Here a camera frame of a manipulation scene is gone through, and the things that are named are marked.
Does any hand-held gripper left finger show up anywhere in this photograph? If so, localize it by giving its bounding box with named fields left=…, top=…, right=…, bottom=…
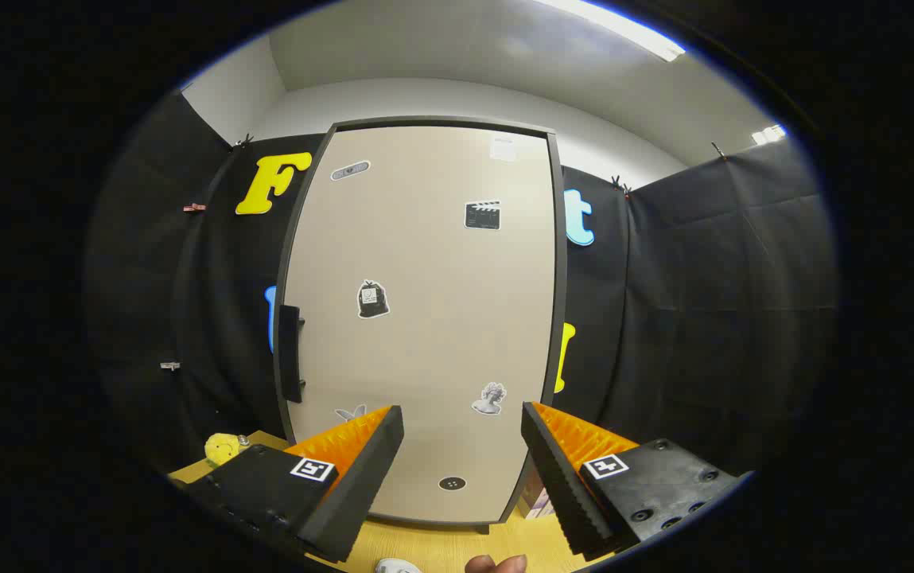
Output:
left=185, top=404, right=406, bottom=564

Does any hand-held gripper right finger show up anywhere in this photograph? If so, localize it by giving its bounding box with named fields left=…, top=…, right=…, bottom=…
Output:
left=520, top=401, right=753, bottom=559

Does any black door handle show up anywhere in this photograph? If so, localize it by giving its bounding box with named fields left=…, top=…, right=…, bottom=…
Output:
left=278, top=305, right=305, bottom=403

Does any pale blue cover book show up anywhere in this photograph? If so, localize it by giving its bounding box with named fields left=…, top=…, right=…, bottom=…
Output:
left=519, top=466, right=557, bottom=520

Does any yellow plush toy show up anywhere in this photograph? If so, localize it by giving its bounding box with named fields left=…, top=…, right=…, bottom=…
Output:
left=204, top=432, right=251, bottom=467

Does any black backdrop cloth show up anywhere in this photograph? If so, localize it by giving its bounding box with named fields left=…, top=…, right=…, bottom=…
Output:
left=83, top=92, right=839, bottom=486

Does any long ceiling light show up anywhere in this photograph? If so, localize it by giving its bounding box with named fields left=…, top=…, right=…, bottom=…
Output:
left=536, top=0, right=686, bottom=63

